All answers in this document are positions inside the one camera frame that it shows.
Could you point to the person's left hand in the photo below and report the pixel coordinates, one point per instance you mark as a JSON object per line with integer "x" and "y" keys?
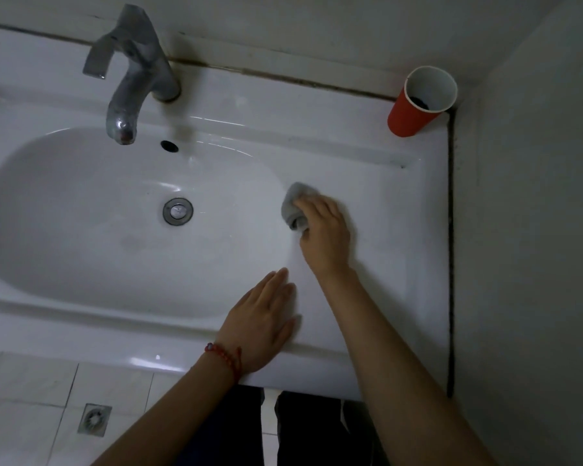
{"x": 258, "y": 327}

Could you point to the person's right hand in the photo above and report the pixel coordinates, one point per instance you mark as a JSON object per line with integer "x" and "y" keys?
{"x": 326, "y": 237}

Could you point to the person's left thumb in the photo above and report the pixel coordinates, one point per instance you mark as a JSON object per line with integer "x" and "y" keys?
{"x": 287, "y": 329}

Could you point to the person's right fingers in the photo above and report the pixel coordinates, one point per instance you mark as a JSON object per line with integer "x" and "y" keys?
{"x": 315, "y": 208}

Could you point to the grey cleaning cloth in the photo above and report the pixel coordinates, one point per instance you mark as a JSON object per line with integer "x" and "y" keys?
{"x": 296, "y": 206}

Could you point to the person's left forearm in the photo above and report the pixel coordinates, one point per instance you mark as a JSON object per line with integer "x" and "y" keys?
{"x": 175, "y": 412}

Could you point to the person's right forearm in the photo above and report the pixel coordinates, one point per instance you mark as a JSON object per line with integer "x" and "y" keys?
{"x": 398, "y": 373}

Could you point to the person's dark trousers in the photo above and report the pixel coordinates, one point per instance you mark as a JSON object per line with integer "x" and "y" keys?
{"x": 282, "y": 429}

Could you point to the white ceramic sink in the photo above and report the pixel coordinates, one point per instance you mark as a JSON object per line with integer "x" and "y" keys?
{"x": 214, "y": 228}

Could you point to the chrome sink drain stopper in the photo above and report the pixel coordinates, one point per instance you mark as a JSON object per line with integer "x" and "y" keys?
{"x": 178, "y": 211}

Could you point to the red paper cup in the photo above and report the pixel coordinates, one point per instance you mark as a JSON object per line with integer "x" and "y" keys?
{"x": 417, "y": 104}

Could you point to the metal floor drain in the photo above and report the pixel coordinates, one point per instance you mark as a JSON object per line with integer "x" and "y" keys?
{"x": 94, "y": 420}

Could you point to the chrome faucet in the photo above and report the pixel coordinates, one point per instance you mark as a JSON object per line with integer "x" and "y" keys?
{"x": 134, "y": 72}

